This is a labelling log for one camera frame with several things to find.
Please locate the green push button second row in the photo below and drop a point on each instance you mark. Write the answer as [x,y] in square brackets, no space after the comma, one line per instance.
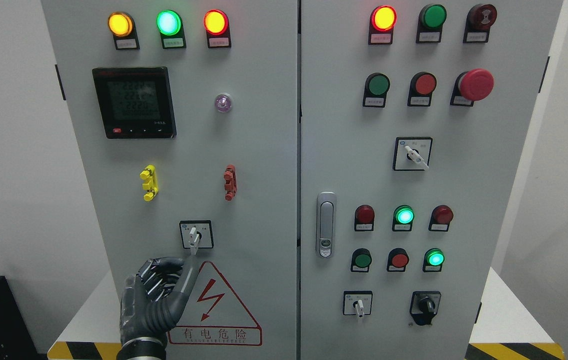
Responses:
[376,88]

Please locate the grey left cabinet door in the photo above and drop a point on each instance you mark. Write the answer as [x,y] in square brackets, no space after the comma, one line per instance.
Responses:
[255,234]

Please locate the dark red indicator lamp right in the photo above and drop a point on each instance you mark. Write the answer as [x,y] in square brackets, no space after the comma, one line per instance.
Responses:
[441,218]

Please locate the silver black robot forearm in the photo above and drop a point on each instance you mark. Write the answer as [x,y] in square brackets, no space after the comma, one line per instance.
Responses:
[143,348]

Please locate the red push button lower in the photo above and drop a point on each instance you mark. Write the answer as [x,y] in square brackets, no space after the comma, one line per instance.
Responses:
[397,260]

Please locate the red push button second row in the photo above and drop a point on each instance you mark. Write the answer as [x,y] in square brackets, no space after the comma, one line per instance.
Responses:
[421,88]

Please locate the red electric hazard warning sticker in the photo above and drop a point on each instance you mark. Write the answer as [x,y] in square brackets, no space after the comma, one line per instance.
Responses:
[215,315]

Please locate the green push button top right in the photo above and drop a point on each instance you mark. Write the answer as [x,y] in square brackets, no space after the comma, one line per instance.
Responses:
[430,21]

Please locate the yellow indicator lamp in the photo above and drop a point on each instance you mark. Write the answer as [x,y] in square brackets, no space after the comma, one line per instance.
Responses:
[124,31]

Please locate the white rotary selector switch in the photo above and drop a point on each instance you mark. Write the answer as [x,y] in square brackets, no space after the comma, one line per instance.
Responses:
[357,303]
[412,153]
[197,237]

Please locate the red emergency stop mushroom button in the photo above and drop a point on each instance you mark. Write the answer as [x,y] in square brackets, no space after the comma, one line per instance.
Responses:
[471,86]

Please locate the red terminal clip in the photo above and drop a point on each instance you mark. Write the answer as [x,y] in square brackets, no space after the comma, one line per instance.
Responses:
[230,185]

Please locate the silver cabinet door latch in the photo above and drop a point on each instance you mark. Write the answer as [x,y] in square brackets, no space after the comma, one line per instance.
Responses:
[325,225]

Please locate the black rotary knob switch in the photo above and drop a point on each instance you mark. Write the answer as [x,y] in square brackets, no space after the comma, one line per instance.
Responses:
[424,306]

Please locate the lit red indicator lamp right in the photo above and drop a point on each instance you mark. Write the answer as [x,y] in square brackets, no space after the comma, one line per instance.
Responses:
[382,21]

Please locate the yellow terminal clip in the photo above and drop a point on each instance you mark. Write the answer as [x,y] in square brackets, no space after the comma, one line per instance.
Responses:
[149,182]

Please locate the dark red indicator lamp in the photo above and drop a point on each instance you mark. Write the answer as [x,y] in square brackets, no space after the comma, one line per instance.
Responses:
[441,218]
[364,218]

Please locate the dark red indicator lamp left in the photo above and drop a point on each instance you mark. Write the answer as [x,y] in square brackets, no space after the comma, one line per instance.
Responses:
[364,218]

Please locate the lit green indicator lamp middle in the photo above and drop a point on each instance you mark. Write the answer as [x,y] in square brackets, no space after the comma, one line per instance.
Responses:
[403,218]

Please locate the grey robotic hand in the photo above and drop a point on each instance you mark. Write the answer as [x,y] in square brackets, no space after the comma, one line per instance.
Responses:
[155,298]

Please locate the black digital power meter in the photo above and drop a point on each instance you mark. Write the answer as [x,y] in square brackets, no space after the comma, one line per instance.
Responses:
[135,102]

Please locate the dark red buzzer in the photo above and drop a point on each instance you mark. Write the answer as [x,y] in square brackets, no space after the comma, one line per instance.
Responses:
[480,19]

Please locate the green indicator lamp top left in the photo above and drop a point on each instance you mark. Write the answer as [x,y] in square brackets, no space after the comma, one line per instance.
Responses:
[170,26]

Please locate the grey right cabinet door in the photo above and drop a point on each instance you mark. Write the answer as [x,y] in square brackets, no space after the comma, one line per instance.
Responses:
[348,149]

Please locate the clear small light bulb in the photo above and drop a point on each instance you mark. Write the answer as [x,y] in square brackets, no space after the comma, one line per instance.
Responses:
[223,103]

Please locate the white platform with hazard stripes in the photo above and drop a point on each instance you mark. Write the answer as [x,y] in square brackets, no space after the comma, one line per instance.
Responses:
[505,329]

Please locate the lit green push button lower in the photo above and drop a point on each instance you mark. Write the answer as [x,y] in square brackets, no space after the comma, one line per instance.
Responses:
[433,260]

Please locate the grey cabinet door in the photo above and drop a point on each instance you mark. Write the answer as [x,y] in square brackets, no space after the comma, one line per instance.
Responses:
[348,149]
[255,234]

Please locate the red indicator lamp top left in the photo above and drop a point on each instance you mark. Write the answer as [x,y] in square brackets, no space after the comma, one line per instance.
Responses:
[217,26]

